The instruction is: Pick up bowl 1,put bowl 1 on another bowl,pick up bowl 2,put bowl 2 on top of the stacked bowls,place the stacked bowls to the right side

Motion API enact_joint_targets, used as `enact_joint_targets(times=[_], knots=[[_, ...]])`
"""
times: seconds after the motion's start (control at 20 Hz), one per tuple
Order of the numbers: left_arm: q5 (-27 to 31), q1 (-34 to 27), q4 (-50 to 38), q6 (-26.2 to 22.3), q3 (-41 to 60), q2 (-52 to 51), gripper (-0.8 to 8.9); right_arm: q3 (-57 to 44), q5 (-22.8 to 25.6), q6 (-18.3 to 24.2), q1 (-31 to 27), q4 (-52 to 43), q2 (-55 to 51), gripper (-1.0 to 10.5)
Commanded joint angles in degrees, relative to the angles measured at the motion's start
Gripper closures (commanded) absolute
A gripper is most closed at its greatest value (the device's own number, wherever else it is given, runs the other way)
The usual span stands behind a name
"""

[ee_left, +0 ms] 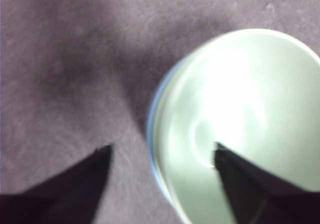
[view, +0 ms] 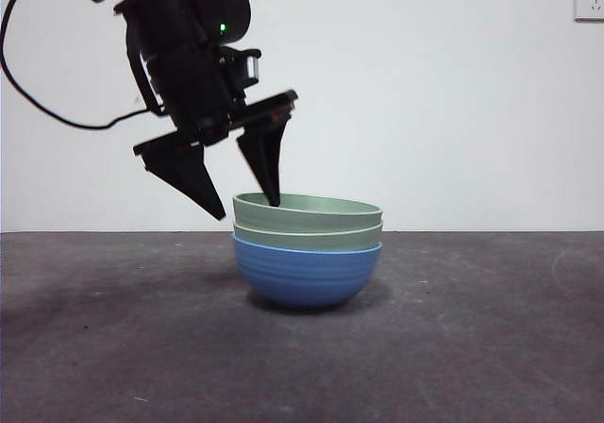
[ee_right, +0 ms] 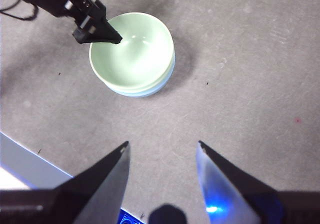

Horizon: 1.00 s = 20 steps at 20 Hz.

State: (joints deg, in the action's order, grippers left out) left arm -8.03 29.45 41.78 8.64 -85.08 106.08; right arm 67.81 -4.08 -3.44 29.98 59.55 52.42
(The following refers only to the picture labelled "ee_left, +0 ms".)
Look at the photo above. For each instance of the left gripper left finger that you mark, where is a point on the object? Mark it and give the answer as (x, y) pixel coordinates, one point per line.
(62, 199)

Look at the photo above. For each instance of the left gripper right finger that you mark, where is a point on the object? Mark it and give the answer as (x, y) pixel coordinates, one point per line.
(262, 199)

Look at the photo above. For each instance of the green ribbed bowl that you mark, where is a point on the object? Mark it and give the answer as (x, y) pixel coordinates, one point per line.
(250, 96)

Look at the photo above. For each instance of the blue ribbed bowl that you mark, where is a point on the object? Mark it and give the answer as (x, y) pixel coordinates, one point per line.
(150, 129)

